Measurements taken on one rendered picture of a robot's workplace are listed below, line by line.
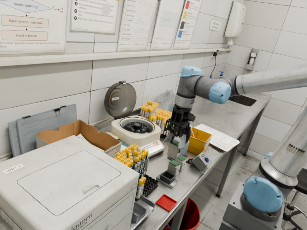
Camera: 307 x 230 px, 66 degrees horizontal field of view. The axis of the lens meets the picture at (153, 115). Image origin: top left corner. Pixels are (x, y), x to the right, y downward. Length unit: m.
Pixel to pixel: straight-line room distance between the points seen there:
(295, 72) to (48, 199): 0.78
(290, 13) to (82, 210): 3.05
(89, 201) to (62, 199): 0.06
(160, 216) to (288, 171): 0.48
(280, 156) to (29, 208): 0.66
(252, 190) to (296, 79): 0.38
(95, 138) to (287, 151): 0.83
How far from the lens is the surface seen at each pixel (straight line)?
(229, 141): 1.67
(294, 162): 0.79
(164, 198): 1.06
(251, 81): 0.92
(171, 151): 1.04
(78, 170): 0.65
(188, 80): 0.88
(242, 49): 3.34
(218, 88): 0.83
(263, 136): 3.47
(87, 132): 1.23
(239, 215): 1.03
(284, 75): 0.89
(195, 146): 1.39
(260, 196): 0.83
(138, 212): 0.92
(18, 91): 1.10
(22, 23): 1.04
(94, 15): 1.25
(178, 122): 0.93
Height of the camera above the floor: 1.57
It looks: 23 degrees down
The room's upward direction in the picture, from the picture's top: 11 degrees clockwise
